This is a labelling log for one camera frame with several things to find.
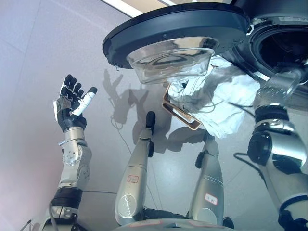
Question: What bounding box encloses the round glass washing machine door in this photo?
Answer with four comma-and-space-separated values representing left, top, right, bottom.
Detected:
102, 9, 252, 85

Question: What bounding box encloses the white clothes pile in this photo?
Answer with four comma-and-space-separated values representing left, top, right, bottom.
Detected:
165, 55, 262, 139

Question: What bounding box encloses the dark grey washing machine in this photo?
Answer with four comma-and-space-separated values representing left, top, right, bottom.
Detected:
220, 0, 308, 110

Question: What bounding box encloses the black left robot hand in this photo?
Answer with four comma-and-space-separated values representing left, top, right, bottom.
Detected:
53, 74, 98, 133

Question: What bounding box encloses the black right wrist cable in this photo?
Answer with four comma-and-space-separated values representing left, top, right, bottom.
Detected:
233, 151, 267, 185

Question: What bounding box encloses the brown wicker laundry basket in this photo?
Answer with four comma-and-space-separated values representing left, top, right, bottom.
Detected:
161, 81, 202, 131

